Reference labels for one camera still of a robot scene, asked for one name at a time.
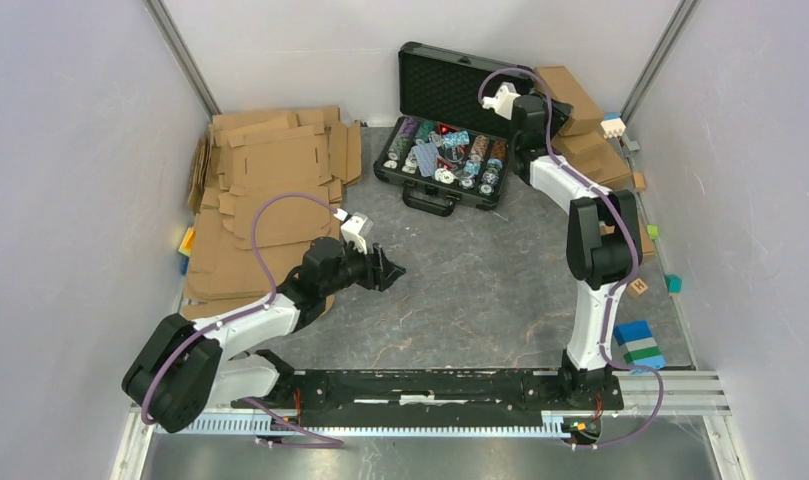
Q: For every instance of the wooden letter H block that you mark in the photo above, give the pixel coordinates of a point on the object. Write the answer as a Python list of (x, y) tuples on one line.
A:
[(637, 287)]

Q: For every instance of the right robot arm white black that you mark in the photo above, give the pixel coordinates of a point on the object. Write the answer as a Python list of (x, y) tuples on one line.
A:
[(602, 251)]

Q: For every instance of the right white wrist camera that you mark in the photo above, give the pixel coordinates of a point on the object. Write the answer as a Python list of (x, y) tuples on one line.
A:
[(502, 102)]

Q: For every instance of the blue green white block stack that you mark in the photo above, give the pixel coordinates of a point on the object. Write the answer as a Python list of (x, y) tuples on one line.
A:
[(637, 347)]

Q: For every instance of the orange yellow block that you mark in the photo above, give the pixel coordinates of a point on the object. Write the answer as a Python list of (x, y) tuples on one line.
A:
[(186, 244)]

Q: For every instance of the small folded cardboard box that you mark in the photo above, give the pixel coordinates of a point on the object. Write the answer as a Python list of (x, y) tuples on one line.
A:
[(647, 246)]

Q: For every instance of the teal cube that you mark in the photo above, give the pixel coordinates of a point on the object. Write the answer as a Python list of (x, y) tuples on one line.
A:
[(673, 283)]

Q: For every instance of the grey small block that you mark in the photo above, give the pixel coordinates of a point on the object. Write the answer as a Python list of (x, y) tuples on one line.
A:
[(631, 147)]

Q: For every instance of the blue white toy block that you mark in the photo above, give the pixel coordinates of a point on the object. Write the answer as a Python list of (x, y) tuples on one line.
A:
[(612, 126)]

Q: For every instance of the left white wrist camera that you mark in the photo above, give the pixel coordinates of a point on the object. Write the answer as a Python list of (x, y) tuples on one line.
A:
[(354, 228)]

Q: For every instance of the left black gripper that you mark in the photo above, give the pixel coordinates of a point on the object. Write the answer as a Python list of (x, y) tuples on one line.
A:
[(380, 271)]

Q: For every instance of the large folded cardboard box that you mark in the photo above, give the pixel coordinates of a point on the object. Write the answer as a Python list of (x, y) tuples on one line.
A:
[(608, 169)]

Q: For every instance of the small wooden cube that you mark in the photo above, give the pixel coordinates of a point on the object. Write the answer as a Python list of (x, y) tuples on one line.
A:
[(639, 182)]

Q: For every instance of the stack of flat cardboard sheets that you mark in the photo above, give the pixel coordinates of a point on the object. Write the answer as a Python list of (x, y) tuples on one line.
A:
[(263, 185)]

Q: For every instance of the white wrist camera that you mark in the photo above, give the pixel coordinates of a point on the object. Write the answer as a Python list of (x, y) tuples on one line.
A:
[(354, 228), (502, 102)]

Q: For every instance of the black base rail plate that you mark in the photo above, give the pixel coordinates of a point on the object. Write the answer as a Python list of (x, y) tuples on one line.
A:
[(457, 398)]

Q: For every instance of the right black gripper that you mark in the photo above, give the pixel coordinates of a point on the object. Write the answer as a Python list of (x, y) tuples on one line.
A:
[(559, 114)]

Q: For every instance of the black poker chip case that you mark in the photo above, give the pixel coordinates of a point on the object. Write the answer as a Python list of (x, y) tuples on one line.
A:
[(446, 149)]

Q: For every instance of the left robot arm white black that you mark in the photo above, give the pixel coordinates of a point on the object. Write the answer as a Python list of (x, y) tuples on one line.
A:
[(187, 366)]

